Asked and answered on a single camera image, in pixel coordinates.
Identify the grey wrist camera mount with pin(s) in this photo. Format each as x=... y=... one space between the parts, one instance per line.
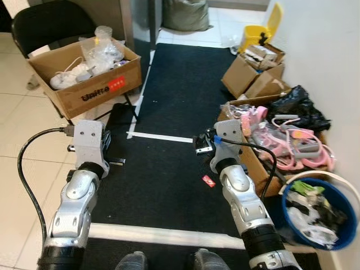
x=89 y=138
x=229 y=135

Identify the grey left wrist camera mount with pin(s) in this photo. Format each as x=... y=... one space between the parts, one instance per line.
x=89 y=138

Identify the black crumpled trash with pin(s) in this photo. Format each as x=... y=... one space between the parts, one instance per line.
x=329 y=208

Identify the pink plastic hanger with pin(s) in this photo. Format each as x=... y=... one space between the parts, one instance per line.
x=247 y=121
x=298 y=146

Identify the plain black floor mat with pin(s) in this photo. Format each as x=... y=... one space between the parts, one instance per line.
x=180 y=101
x=169 y=256

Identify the black garbage bag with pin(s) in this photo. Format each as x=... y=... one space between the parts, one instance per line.
x=295 y=107

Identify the crumpled clear plastic bags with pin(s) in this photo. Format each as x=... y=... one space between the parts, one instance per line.
x=104 y=50

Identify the white plastic bag trash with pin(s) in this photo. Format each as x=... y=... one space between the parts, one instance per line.
x=309 y=228

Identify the black folding chair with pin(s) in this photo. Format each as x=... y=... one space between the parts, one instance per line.
x=50 y=25

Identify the blue bin with white rim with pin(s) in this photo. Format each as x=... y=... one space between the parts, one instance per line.
x=346 y=225

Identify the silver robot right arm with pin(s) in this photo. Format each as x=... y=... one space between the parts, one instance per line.
x=242 y=197

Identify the white floor tape line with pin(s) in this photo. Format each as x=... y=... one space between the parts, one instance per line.
x=163 y=136

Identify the red snack wrapper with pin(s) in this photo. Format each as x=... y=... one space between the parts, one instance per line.
x=208 y=180

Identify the white grey packed item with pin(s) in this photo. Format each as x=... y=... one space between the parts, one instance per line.
x=261 y=56

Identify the grey robot right leg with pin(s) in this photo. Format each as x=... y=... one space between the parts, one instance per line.
x=209 y=261

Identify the small open cardboard box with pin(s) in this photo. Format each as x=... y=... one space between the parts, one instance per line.
x=239 y=79

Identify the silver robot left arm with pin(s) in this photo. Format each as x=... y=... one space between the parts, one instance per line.
x=73 y=202

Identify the grey robot leg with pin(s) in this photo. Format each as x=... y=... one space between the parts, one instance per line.
x=132 y=262
x=209 y=261

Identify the large printed cardboard box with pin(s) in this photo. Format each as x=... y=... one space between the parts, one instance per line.
x=90 y=95

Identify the grey green sack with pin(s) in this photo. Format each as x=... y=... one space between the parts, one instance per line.
x=185 y=14

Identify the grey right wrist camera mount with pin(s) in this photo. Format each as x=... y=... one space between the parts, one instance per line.
x=229 y=135

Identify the green wrapper trash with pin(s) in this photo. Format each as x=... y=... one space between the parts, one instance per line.
x=306 y=187

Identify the cardboard box of hangers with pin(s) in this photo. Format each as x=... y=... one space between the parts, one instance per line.
x=256 y=169

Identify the grey robot left leg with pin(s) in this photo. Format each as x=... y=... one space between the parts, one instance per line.
x=132 y=262

